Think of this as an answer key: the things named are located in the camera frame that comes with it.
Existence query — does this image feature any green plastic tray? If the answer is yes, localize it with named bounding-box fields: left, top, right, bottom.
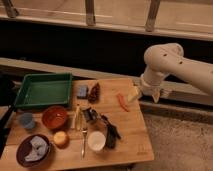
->
left=14, top=73, right=72, bottom=110

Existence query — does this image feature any dark purple plate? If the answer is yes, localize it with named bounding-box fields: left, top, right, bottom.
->
left=16, top=134, right=51, bottom=168

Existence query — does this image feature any orange carrot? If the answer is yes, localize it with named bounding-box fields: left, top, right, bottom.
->
left=116, top=93, right=130, bottom=112

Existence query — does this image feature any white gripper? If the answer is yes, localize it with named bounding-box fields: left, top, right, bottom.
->
left=127, top=74, right=172, bottom=103

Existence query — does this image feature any wooden cutting board table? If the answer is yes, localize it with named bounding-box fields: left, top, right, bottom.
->
left=0, top=78, right=154, bottom=171

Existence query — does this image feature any blue plastic cup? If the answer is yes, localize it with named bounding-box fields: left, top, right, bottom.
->
left=18, top=113, right=36, bottom=130

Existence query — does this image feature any yellow banana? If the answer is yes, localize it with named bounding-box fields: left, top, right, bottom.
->
left=71, top=105, right=81, bottom=131

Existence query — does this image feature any yellow apple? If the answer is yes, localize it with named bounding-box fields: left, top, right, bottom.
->
left=53, top=131, right=68, bottom=147

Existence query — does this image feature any blue grey sponge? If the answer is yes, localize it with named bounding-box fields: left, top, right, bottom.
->
left=77, top=85, right=88, bottom=99

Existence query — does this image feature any dark metal can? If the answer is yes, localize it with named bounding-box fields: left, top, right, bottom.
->
left=83, top=108, right=98, bottom=123

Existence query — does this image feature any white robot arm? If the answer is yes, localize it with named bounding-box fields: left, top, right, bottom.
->
left=127, top=43, right=213, bottom=103

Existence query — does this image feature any crumpled grey cloth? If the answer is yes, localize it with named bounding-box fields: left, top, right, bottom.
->
left=25, top=136, right=48, bottom=162

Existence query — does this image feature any white cup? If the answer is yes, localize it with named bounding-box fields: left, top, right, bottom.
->
left=88, top=131, right=106, bottom=152

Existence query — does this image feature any silver fork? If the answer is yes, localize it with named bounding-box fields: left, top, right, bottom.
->
left=81, top=127, right=88, bottom=158

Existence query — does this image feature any red brown bowl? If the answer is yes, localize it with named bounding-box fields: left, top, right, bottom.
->
left=42, top=106, right=68, bottom=130

